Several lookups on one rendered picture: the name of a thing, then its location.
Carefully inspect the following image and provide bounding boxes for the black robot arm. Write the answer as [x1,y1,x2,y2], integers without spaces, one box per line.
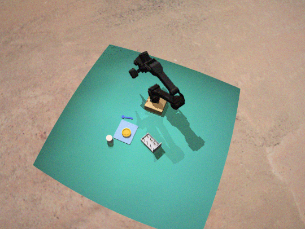
[133,51,185,110]

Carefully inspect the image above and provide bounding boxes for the light blue mat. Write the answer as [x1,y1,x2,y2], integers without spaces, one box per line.
[113,120,138,144]

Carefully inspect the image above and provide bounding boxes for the white dish rack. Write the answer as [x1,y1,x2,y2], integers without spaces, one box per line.
[140,133,162,153]

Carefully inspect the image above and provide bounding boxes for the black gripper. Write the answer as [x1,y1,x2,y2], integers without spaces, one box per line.
[129,64,146,78]

